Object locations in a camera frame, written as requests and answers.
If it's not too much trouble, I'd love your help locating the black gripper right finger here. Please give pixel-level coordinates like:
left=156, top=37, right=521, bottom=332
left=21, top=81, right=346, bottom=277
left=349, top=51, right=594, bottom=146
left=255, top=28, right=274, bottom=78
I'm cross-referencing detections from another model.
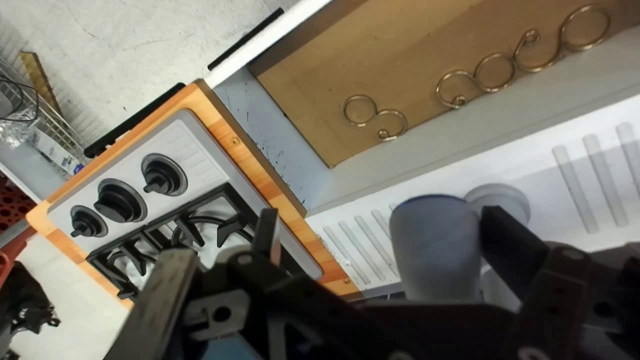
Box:
left=479, top=205, right=553, bottom=304

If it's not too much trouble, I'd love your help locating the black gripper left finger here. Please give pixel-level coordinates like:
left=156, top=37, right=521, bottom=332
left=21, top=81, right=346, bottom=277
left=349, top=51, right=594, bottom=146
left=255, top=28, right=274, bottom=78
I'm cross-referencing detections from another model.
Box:
left=250, top=207, right=283, bottom=267

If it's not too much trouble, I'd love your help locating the grey cup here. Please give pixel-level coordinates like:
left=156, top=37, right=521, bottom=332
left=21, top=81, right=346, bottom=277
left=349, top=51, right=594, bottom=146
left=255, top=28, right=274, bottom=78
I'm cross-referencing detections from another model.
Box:
left=388, top=193, right=484, bottom=307

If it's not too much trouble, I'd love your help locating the grey sink drain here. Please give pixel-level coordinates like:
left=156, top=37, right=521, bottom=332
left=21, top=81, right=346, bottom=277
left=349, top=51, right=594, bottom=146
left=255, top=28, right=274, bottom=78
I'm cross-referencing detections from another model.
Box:
left=463, top=182, right=534, bottom=226

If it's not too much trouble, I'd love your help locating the black burner grate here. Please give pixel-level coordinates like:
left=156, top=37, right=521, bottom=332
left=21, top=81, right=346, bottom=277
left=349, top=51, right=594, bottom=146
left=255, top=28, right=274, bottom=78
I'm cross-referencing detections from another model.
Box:
left=87, top=223, right=177, bottom=301
left=146, top=182, right=268, bottom=259

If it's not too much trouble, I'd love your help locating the wooden toy kitchen unit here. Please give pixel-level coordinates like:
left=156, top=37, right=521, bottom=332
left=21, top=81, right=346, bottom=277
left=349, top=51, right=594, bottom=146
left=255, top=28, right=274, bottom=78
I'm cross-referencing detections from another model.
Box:
left=26, top=0, right=640, bottom=310

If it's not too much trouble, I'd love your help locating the grey stove panel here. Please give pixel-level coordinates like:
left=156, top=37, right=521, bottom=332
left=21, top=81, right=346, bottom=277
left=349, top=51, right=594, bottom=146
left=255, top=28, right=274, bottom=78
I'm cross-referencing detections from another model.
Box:
left=46, top=108, right=326, bottom=283

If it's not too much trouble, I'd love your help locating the white ribbed sink basin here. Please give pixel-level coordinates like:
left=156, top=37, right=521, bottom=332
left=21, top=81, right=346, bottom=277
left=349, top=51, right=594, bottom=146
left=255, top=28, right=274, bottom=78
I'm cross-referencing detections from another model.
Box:
left=305, top=93, right=640, bottom=310

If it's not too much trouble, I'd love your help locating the black stove knob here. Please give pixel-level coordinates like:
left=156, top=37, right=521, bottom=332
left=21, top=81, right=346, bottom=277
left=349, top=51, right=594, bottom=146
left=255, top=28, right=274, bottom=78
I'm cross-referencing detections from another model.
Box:
left=69, top=205, right=110, bottom=240
left=139, top=153, right=190, bottom=199
left=92, top=177, right=149, bottom=226

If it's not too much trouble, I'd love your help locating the gold S hook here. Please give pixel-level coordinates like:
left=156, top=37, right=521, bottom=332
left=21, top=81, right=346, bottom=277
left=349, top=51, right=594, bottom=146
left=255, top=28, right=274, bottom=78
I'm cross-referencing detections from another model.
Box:
left=432, top=51, right=518, bottom=112
left=513, top=3, right=614, bottom=77
left=342, top=93, right=410, bottom=144

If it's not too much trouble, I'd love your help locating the black floor equipment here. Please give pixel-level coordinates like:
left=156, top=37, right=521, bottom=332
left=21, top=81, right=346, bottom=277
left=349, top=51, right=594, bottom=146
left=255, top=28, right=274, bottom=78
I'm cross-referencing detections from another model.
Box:
left=0, top=259, right=65, bottom=356

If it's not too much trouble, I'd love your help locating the red crate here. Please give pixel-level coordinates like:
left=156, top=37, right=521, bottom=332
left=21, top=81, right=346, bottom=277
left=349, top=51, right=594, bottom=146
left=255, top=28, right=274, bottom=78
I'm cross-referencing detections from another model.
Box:
left=0, top=171, right=38, bottom=236

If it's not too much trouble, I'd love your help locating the long black rail handle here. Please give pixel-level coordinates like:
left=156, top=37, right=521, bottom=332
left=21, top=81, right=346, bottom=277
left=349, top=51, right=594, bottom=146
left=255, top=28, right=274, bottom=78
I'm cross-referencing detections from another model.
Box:
left=207, top=7, right=287, bottom=73
left=83, top=81, right=189, bottom=160

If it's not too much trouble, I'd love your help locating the wire rack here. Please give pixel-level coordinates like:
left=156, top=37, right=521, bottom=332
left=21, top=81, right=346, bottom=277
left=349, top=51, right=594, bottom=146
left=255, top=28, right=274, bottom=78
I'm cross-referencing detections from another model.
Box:
left=0, top=48, right=91, bottom=177

